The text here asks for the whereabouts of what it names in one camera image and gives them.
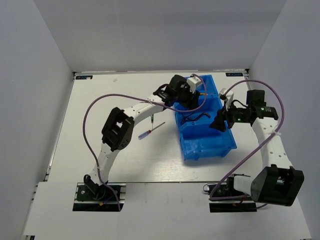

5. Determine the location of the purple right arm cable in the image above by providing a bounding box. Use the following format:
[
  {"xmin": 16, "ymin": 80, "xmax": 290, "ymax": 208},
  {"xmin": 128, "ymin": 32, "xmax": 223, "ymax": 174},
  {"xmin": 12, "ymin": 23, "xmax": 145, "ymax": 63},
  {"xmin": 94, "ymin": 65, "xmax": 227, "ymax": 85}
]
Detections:
[{"xmin": 209, "ymin": 79, "xmax": 285, "ymax": 210}]

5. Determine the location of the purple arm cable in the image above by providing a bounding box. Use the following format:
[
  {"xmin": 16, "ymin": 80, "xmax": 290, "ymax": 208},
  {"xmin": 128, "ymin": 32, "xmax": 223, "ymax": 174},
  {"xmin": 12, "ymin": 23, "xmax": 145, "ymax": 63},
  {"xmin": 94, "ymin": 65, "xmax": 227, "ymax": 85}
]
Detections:
[
  {"xmin": 209, "ymin": 79, "xmax": 285, "ymax": 210},
  {"xmin": 83, "ymin": 73, "xmax": 208, "ymax": 212}
]

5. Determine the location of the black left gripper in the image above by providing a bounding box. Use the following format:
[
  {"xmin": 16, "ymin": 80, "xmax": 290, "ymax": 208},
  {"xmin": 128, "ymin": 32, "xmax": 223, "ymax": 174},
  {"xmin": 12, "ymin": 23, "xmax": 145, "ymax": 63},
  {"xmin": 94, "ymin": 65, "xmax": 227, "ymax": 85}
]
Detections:
[{"xmin": 174, "ymin": 82, "xmax": 201, "ymax": 111}]

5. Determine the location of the blue red screwdriver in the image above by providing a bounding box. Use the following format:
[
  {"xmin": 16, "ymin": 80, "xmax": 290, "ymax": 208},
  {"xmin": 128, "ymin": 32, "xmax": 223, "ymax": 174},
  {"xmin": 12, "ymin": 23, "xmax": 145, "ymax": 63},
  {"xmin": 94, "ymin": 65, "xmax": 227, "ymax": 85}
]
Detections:
[{"xmin": 138, "ymin": 122, "xmax": 166, "ymax": 140}]

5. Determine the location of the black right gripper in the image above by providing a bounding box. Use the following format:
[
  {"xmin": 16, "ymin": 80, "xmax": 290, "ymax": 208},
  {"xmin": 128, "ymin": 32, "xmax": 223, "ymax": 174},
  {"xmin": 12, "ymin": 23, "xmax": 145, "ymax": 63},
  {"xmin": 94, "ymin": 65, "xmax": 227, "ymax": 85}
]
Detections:
[{"xmin": 209, "ymin": 100, "xmax": 250, "ymax": 132}]

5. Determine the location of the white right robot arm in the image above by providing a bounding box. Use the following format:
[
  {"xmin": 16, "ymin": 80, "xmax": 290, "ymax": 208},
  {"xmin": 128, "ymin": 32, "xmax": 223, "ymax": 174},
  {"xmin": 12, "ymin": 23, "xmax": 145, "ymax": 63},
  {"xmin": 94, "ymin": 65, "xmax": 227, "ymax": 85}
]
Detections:
[{"xmin": 209, "ymin": 88, "xmax": 305, "ymax": 207}]

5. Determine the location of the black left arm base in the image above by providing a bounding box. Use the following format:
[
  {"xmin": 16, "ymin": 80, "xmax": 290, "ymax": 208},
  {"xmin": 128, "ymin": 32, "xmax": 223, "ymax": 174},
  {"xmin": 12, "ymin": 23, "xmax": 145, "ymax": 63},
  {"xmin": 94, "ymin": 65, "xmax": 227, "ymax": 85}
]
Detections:
[{"xmin": 72, "ymin": 183, "xmax": 126, "ymax": 212}]

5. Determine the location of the left corner label sticker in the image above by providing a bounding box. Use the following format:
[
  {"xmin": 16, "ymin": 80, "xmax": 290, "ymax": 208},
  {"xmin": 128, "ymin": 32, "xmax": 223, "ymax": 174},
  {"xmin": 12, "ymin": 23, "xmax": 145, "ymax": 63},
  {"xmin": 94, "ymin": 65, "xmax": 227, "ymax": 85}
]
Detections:
[{"xmin": 75, "ymin": 75, "xmax": 93, "ymax": 80}]

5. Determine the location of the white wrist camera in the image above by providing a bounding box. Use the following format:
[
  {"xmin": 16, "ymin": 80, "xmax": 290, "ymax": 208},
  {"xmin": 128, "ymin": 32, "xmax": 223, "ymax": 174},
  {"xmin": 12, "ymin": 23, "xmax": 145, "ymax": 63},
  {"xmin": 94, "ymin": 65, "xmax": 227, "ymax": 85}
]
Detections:
[
  {"xmin": 218, "ymin": 88, "xmax": 234, "ymax": 111},
  {"xmin": 186, "ymin": 74, "xmax": 203, "ymax": 93}
]

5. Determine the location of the large brown hex key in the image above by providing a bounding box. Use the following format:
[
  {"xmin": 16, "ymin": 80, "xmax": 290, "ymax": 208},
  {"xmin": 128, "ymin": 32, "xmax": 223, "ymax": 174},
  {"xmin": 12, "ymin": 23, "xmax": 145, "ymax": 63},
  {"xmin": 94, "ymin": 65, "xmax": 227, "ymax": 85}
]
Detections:
[{"xmin": 181, "ymin": 112, "xmax": 211, "ymax": 124}]

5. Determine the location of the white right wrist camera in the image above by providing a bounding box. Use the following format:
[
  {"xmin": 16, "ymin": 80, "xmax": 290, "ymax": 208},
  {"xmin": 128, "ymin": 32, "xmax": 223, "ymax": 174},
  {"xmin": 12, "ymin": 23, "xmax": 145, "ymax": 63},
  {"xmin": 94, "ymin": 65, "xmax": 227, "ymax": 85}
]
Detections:
[{"xmin": 218, "ymin": 88, "xmax": 234, "ymax": 111}]

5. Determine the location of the corner label sticker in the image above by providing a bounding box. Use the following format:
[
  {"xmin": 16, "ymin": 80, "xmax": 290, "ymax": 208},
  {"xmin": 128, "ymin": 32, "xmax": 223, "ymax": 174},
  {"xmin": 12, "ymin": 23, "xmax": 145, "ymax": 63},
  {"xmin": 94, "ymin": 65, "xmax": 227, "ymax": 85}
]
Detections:
[
  {"xmin": 75, "ymin": 75, "xmax": 93, "ymax": 80},
  {"xmin": 225, "ymin": 72, "xmax": 244, "ymax": 77}
]

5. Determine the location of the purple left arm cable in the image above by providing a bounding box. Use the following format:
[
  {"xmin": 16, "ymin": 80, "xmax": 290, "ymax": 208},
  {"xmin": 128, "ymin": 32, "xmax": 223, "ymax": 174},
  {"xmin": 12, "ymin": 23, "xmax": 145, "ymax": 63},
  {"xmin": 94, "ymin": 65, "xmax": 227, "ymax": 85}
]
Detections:
[{"xmin": 83, "ymin": 73, "xmax": 208, "ymax": 212}]

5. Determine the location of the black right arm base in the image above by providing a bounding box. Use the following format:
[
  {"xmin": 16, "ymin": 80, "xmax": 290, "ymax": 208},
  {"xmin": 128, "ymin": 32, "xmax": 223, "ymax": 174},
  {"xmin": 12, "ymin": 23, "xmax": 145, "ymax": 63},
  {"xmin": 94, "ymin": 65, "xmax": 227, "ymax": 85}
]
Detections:
[{"xmin": 202, "ymin": 174, "xmax": 258, "ymax": 213}]

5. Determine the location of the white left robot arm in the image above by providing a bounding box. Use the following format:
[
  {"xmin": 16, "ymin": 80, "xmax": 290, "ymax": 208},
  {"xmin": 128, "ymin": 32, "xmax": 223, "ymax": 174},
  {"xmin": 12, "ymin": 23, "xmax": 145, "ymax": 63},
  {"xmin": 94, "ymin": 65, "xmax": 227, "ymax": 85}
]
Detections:
[{"xmin": 83, "ymin": 74, "xmax": 205, "ymax": 200}]

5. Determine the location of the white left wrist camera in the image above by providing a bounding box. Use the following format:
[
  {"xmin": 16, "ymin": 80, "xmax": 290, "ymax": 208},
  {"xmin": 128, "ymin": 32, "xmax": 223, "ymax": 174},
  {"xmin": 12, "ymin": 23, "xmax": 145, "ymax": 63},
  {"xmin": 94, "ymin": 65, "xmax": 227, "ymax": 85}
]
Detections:
[{"xmin": 186, "ymin": 74, "xmax": 203, "ymax": 93}]

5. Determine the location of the right corner label sticker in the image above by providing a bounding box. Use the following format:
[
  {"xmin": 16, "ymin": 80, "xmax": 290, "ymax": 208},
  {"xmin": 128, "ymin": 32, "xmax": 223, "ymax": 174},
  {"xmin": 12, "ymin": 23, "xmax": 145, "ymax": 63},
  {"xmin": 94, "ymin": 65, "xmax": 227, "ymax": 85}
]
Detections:
[{"xmin": 225, "ymin": 72, "xmax": 244, "ymax": 77}]

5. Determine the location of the blue plastic divided bin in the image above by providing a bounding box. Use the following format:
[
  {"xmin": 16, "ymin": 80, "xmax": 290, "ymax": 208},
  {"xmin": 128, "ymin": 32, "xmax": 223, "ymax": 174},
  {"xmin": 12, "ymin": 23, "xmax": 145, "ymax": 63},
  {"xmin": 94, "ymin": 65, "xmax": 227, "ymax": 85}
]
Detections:
[{"xmin": 175, "ymin": 75, "xmax": 237, "ymax": 161}]

